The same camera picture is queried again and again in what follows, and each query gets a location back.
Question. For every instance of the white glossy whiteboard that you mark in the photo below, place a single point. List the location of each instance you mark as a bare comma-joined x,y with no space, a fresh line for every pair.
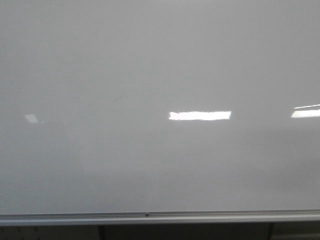
114,106

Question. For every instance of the dark panel below whiteboard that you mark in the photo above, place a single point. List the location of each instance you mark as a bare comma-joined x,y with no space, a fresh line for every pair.
187,231

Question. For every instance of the aluminium whiteboard tray rail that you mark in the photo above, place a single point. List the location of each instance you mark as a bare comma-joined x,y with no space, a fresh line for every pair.
167,217

